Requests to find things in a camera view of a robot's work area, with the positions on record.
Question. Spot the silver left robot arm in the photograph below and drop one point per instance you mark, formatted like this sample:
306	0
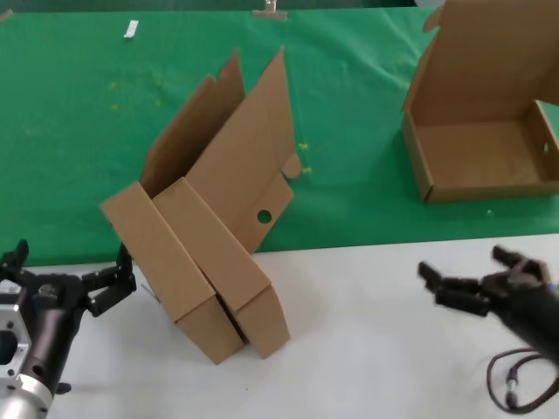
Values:
22	401

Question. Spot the small white strip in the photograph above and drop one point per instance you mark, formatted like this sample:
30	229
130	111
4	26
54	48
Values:
130	29

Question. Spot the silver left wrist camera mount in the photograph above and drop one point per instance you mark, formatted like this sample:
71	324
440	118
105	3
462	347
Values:
13	323

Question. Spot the green table cloth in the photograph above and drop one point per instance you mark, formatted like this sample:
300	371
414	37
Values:
65	131

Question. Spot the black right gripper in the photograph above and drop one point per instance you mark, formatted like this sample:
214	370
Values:
533	301

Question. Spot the brown cardboard box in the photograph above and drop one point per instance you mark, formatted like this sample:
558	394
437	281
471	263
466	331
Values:
244	174
476	148
153	249

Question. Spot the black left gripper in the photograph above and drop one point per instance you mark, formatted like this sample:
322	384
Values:
52	310

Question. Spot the metal table clip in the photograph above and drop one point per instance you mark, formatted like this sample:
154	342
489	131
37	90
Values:
269	14

